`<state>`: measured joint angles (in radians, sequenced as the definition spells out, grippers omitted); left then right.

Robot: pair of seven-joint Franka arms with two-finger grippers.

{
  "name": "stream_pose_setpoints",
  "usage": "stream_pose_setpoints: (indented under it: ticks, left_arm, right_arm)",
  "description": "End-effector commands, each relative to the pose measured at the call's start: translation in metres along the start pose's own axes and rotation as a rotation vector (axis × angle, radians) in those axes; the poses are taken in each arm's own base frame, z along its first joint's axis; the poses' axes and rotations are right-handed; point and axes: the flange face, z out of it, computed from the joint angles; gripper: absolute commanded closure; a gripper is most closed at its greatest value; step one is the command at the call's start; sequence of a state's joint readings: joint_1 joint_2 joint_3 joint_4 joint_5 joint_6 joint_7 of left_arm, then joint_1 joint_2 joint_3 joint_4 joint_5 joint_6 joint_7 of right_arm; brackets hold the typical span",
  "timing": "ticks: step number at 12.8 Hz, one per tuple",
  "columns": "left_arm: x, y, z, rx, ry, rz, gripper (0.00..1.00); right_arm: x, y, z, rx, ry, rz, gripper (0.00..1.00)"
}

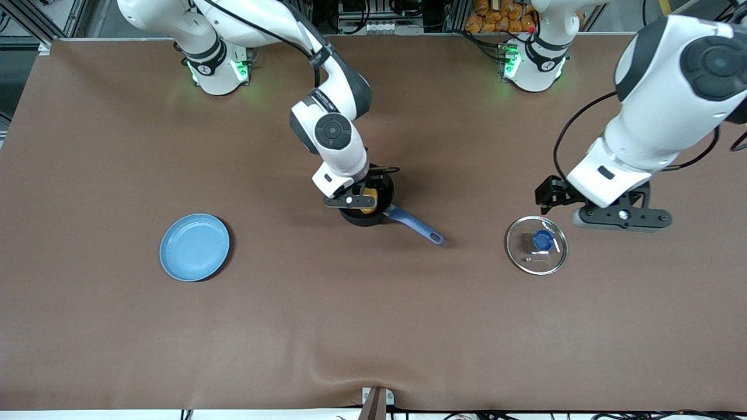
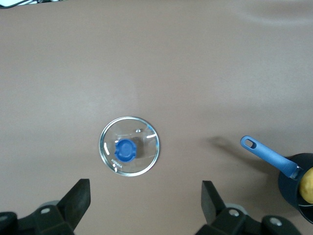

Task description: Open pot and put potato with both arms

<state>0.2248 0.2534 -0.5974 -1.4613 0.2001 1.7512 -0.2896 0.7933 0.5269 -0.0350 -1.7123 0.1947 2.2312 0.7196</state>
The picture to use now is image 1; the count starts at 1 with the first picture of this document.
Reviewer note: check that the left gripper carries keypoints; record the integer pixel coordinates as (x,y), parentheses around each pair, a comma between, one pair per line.
(555,191)

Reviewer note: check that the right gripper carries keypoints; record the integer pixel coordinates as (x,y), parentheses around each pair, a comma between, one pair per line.
(373,185)

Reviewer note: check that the yellow potato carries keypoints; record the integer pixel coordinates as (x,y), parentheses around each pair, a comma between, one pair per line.
(369,206)

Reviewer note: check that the glass lid with blue knob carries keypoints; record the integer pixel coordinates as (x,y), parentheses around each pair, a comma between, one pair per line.
(537,245)

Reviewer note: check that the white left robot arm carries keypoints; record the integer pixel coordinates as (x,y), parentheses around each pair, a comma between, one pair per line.
(671,87)

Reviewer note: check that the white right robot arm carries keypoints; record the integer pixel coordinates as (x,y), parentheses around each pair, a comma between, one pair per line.
(332,131)

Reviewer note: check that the brown table mat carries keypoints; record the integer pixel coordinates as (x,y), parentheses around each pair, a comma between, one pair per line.
(525,326)

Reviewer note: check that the white power strip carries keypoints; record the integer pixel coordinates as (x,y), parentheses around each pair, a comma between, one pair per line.
(385,27)

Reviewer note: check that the light blue plate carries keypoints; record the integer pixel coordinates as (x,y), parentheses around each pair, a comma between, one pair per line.
(194,247)

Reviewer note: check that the pile of orange items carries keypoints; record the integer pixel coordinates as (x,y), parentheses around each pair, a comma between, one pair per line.
(496,14)

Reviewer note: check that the aluminium frame profile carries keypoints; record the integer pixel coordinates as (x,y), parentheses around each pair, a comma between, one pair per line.
(35,23)

